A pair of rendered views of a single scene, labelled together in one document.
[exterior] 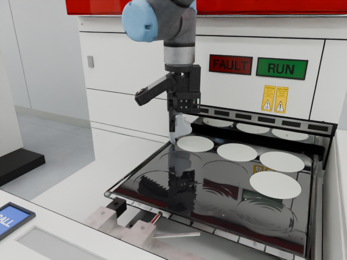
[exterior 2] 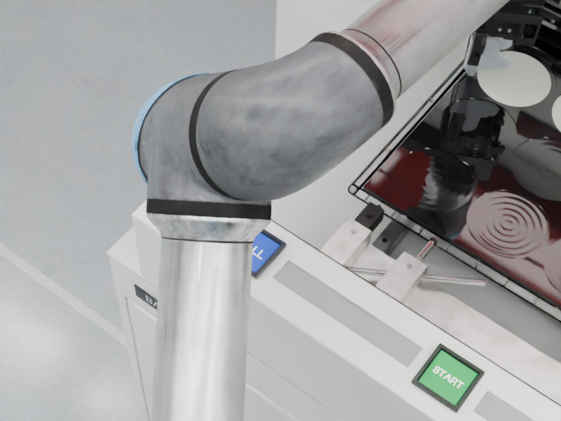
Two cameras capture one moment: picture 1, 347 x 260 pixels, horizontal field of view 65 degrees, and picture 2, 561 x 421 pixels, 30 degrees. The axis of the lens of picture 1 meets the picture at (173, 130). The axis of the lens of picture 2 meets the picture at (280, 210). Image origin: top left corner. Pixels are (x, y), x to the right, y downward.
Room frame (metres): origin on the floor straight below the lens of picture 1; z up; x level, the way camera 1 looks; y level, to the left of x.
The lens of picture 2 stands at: (-0.33, 0.11, 1.95)
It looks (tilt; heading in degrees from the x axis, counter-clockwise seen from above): 55 degrees down; 8
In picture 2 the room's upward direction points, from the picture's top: 2 degrees clockwise
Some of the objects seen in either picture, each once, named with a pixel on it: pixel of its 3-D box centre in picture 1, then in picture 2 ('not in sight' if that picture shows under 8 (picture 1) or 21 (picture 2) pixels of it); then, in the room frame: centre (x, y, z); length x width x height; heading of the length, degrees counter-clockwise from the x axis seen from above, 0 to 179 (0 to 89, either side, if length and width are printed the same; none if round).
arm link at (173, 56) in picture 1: (179, 55); not in sight; (0.67, -0.01, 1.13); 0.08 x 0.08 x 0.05
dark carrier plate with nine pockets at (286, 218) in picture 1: (224, 172); (550, 169); (0.53, -0.11, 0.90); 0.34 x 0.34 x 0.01; 63
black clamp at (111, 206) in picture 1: (116, 207); (368, 218); (0.41, 0.10, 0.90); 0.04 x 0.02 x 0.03; 153
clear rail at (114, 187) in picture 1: (153, 156); (429, 103); (0.61, 0.05, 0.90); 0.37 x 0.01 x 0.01; 153
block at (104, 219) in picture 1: (93, 228); (341, 251); (0.35, 0.13, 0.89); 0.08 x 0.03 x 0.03; 153
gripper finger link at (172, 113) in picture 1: (172, 114); (478, 36); (0.65, 0.00, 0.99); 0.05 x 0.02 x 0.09; 2
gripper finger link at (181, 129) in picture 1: (180, 130); (489, 59); (0.65, -0.02, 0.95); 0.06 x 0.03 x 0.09; 92
